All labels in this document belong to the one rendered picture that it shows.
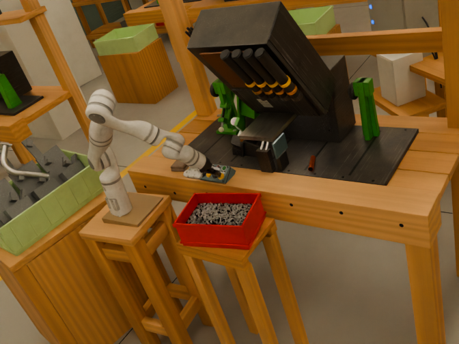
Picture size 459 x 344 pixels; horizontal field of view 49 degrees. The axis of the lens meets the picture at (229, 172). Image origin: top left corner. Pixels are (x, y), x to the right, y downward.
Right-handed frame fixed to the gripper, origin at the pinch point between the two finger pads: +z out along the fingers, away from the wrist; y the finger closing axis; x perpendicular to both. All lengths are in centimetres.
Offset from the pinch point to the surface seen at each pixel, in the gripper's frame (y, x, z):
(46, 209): 82, 34, -18
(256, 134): -21.7, -15.4, -10.4
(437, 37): -75, -73, 16
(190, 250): -1.4, 35.2, -3.2
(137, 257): 25, 44, -5
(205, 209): -1.5, 16.8, -2.4
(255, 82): -30, -27, -32
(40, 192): 99, 27, -13
